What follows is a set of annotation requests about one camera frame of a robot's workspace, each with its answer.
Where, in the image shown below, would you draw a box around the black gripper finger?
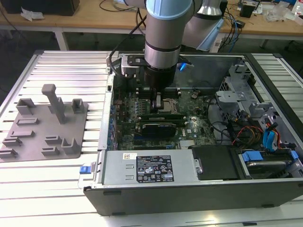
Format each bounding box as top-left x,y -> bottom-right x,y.
149,87 -> 164,112

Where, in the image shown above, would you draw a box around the green RAM stick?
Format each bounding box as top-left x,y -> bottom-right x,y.
142,113 -> 186,120

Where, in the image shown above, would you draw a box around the black RAM slot bank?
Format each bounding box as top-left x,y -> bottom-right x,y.
137,86 -> 182,99

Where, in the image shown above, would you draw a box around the dark RAM stick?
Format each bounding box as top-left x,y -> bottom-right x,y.
139,118 -> 189,126

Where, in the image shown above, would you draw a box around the silver CPU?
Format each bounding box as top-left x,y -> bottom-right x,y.
162,101 -> 177,112

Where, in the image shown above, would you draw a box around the CPU socket metal cover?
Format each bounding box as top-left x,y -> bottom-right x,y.
156,97 -> 187,116

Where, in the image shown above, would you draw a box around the green motherboard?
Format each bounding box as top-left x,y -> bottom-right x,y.
111,88 -> 228,151

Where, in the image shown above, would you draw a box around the silver finned heatsink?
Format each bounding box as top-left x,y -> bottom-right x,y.
179,140 -> 198,149

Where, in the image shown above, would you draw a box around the white power strip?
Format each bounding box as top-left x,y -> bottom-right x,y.
210,37 -> 223,53

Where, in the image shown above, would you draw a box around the metal drive cage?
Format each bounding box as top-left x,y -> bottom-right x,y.
214,63 -> 280,123

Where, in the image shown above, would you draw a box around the grey power supply with label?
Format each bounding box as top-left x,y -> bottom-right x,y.
101,150 -> 201,187

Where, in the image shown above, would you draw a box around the grey plastic parts rack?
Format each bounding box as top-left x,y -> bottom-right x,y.
0,84 -> 90,163

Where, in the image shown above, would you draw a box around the black plastic shroud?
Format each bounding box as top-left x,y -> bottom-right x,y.
188,144 -> 251,182

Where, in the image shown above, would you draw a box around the open black PC case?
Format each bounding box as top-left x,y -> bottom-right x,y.
78,52 -> 303,216

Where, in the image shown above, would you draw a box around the black square device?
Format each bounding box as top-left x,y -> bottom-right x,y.
239,1 -> 258,17

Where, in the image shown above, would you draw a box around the hard disk in blue carrier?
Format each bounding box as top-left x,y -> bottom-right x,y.
238,150 -> 298,179

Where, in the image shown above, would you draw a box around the large black box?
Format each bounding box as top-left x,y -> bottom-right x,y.
4,0 -> 80,17

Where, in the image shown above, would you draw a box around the clear plastic bags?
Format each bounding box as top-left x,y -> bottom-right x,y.
264,3 -> 294,23

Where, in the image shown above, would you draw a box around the crumpled white paper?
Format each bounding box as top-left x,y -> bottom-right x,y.
20,6 -> 45,22

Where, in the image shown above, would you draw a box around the white and red box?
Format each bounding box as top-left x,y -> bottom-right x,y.
292,0 -> 303,15

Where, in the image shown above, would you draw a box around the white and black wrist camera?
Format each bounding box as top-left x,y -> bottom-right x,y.
120,54 -> 149,78

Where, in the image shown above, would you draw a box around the red yellow black wire bundle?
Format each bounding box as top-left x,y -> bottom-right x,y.
232,126 -> 264,145

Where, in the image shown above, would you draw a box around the blue flat data cable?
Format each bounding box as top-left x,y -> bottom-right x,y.
262,122 -> 281,152

